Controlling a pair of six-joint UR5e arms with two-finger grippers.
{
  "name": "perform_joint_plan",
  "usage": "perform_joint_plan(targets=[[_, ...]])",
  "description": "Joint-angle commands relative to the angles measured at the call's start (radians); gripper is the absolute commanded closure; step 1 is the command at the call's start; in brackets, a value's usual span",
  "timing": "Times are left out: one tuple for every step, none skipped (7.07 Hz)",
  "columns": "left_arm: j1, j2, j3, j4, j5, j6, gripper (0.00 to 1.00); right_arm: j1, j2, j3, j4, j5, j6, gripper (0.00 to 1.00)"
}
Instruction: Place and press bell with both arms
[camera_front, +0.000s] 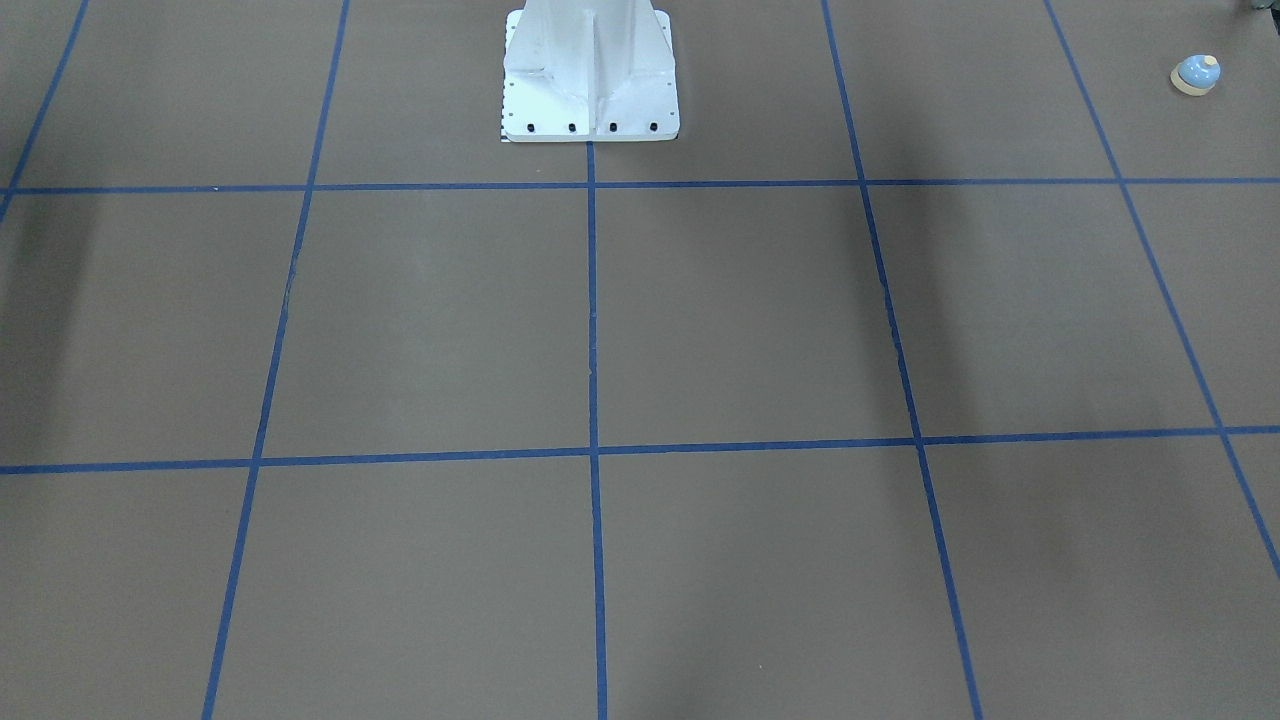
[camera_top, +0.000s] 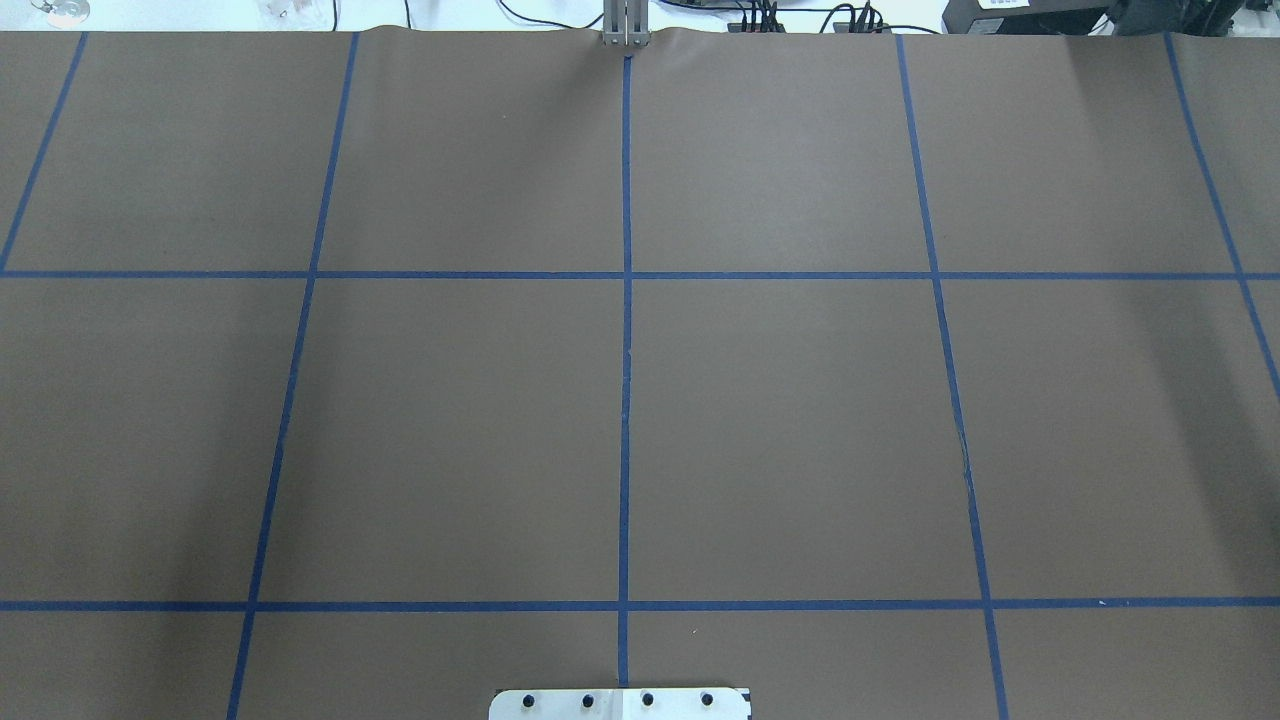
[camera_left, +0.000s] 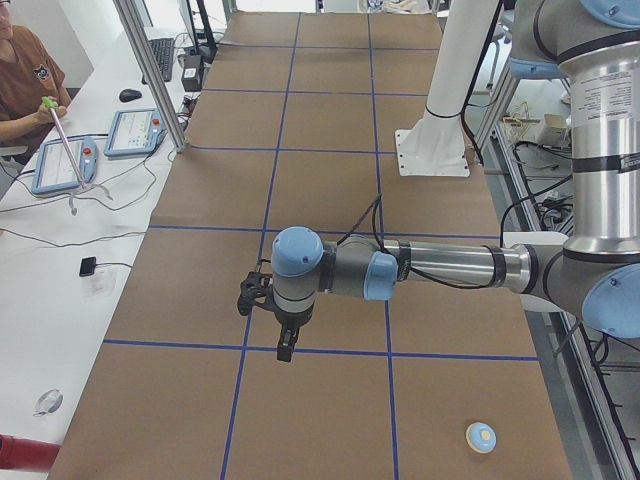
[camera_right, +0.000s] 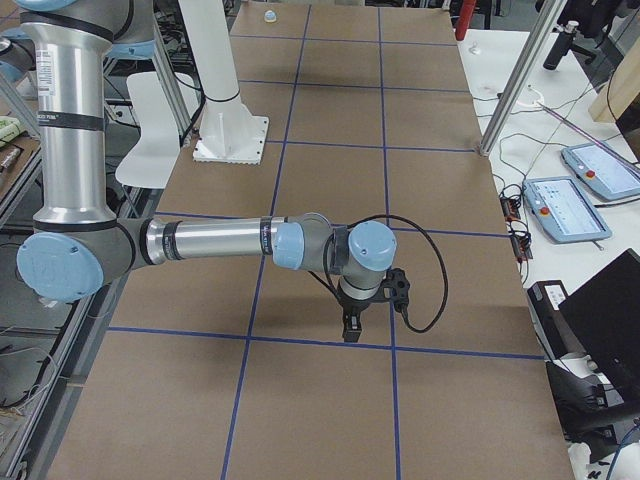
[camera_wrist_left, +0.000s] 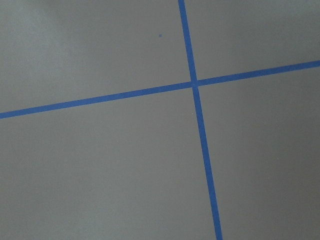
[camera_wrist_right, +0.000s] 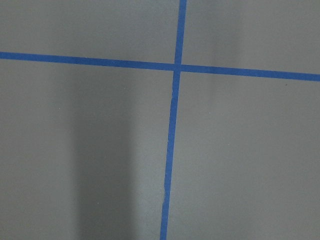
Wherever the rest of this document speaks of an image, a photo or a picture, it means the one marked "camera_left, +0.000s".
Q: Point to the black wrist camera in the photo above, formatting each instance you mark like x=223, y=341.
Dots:
x=256, y=291

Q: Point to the black keyboard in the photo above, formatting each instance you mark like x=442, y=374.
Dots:
x=163, y=51

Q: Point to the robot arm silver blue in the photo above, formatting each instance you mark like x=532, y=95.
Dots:
x=594, y=274

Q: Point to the red cylinder object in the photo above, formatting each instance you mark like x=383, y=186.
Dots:
x=27, y=455

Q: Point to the black computer mouse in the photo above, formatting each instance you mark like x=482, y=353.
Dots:
x=129, y=95

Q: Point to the black power adapter box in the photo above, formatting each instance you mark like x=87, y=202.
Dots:
x=192, y=74

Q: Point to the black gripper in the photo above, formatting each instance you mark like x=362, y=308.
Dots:
x=293, y=319

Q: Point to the pink grabber stick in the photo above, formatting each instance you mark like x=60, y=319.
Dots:
x=51, y=106

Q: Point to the far teach pendant tablet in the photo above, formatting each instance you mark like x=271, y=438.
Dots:
x=135, y=132

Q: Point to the near teach pendant tablet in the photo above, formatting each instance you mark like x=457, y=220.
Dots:
x=54, y=173

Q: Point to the white camera mast pedestal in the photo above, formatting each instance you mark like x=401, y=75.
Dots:
x=435, y=146

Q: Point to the teach pendant tablet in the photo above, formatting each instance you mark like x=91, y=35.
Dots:
x=54, y=173
x=135, y=132

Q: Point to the clear plastic wrapper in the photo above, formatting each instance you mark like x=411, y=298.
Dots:
x=49, y=402

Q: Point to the aluminium frame post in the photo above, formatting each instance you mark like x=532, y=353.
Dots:
x=136, y=34

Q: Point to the person in brown shirt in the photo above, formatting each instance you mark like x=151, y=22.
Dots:
x=28, y=74

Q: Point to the small black square device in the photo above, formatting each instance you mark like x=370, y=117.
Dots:
x=87, y=266

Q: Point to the blue yellow call bell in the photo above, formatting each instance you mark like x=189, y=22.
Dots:
x=481, y=437

